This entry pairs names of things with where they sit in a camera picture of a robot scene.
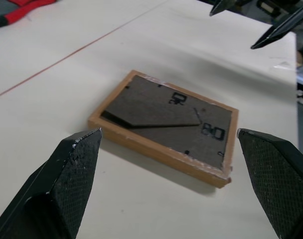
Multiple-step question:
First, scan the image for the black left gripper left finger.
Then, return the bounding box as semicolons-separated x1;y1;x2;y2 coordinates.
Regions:
0;127;103;239

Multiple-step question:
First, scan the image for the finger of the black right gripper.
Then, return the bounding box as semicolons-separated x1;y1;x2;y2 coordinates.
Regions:
209;0;235;17
250;4;303;50

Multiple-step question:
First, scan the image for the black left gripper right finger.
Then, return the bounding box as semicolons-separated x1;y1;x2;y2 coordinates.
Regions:
236;128;303;239

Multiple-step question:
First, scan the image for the red and black fabric item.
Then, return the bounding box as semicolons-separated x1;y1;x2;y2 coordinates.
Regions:
0;0;46;30

